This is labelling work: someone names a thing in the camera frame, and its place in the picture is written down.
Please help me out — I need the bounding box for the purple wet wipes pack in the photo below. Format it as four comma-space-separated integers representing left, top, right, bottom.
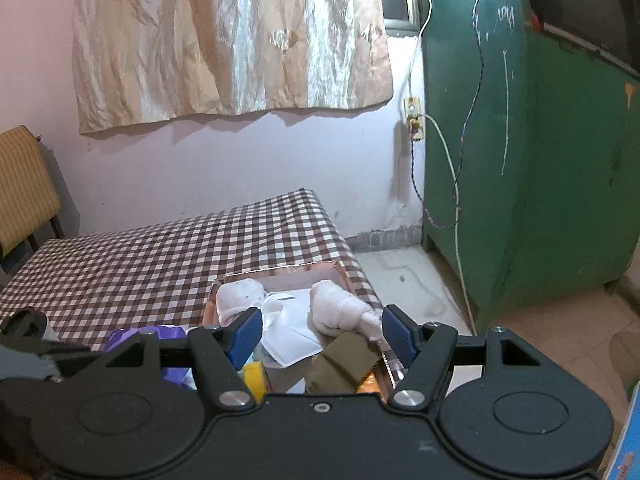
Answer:
103, 325, 198, 391

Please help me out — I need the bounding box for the white respirator mask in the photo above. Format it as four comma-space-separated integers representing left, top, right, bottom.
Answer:
260, 288, 323, 368

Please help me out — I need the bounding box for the olive green sponge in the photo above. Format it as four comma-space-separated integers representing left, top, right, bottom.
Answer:
305, 333, 380, 394

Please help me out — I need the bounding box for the white towel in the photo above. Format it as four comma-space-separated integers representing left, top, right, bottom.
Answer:
309, 280, 383, 341

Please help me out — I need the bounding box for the pink cardboard box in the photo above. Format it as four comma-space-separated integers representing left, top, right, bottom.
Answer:
202, 262, 396, 398

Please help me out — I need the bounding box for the yellow tape roll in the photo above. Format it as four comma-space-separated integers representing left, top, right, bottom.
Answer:
241, 362, 271, 403

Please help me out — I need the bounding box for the white knitted sock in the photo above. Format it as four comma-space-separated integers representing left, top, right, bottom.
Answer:
215, 278, 267, 326

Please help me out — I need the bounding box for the orange tissue packet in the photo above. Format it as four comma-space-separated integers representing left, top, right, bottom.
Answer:
356, 368, 387, 401

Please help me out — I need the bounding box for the brown checkered tablecloth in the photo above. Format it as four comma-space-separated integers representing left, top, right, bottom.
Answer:
1, 188, 381, 350

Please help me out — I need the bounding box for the woven bamboo mat chair back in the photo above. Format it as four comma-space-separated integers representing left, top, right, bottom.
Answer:
0, 125, 61, 256

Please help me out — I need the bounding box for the green wooden door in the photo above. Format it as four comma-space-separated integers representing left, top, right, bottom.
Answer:
424, 0, 639, 328

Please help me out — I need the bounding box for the wall power socket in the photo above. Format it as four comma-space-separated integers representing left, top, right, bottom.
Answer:
402, 96, 424, 141

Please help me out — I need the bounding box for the beige wall curtain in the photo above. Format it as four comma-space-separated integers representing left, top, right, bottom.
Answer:
72, 0, 394, 134

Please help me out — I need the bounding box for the white wall cable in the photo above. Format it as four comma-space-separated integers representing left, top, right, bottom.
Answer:
399, 0, 478, 336

